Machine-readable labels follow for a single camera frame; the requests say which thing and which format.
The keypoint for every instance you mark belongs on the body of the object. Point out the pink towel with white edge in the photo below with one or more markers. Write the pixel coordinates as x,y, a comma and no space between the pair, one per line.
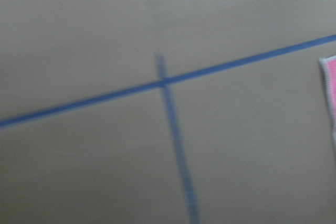
328,72

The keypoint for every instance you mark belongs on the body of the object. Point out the crossing blue tape strip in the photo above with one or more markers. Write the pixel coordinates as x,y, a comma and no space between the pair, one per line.
178,144

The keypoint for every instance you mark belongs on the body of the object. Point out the long blue tape strip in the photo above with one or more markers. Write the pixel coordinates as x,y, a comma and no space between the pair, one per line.
35,115

